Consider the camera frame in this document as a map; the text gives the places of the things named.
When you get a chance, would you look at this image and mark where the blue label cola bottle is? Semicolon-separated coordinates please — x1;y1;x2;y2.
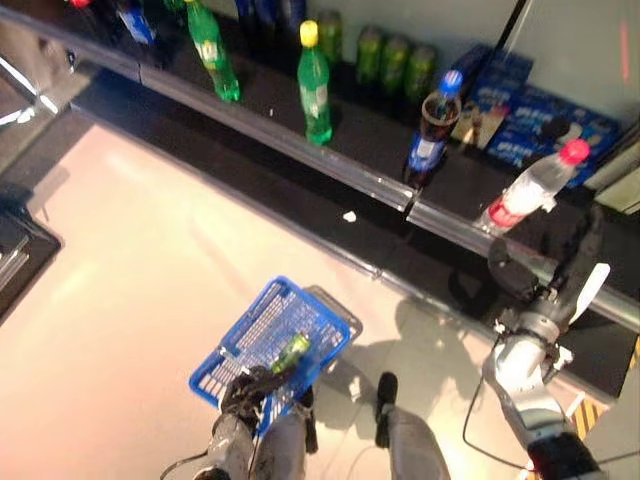
116;0;159;47

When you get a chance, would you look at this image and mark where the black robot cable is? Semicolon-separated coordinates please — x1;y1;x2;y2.
461;337;532;472

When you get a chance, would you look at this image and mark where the clear water bottle red cap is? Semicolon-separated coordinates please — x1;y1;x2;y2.
473;138;592;236

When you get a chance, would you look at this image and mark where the green soda bottle yellow cap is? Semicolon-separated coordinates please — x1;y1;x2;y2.
296;19;334;147

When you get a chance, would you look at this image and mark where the dark left robot hand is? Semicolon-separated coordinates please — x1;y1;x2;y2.
219;364;302;422

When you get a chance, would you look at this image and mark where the blue plastic shopping basket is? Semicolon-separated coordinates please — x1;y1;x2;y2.
188;275;364;437

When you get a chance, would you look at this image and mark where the blue cookie box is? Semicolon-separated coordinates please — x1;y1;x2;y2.
485;85;622;190
451;43;534;147

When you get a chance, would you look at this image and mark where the black low cabinet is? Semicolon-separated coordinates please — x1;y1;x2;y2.
0;183;64;324

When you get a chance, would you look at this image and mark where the cola bottle blue cap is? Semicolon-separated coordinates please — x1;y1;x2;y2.
402;69;464;190

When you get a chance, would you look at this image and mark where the dark right robot hand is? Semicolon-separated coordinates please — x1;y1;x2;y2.
487;202;612;326

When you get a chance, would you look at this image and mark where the green soda bottle printed label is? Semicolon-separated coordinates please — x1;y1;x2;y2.
184;0;242;104

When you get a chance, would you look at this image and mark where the black store shelf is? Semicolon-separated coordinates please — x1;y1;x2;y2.
0;0;640;401

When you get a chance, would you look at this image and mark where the black shelf upright post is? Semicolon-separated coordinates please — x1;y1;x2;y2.
492;0;532;52

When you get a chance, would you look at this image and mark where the dark cola bottles row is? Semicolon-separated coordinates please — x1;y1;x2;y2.
233;0;307;32

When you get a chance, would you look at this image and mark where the green drink can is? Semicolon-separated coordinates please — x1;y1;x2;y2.
355;25;384;86
404;44;437;104
381;34;411;96
271;333;313;374
316;9;345;65

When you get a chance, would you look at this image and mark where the yellow black hazard tape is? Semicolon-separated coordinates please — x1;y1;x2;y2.
568;398;607;442

